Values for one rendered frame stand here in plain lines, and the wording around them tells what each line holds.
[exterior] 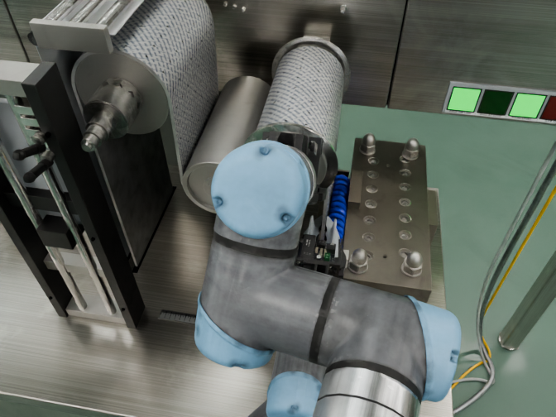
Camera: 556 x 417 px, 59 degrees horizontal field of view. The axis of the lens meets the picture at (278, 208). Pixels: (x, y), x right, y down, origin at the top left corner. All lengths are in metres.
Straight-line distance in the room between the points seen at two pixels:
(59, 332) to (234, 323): 0.67
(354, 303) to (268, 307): 0.07
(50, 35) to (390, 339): 0.55
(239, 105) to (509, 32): 0.50
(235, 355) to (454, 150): 2.54
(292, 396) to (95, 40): 0.51
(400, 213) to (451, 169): 1.77
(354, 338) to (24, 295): 0.85
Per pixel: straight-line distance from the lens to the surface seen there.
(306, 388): 0.65
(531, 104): 1.09
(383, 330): 0.39
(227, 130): 0.84
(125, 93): 0.73
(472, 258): 2.36
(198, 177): 0.82
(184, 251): 1.09
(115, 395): 0.96
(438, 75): 1.03
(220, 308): 0.42
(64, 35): 0.71
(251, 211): 0.37
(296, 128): 0.70
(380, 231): 0.96
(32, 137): 0.67
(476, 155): 2.89
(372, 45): 1.00
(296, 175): 0.37
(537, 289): 1.87
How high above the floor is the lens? 1.74
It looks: 47 degrees down
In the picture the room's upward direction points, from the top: straight up
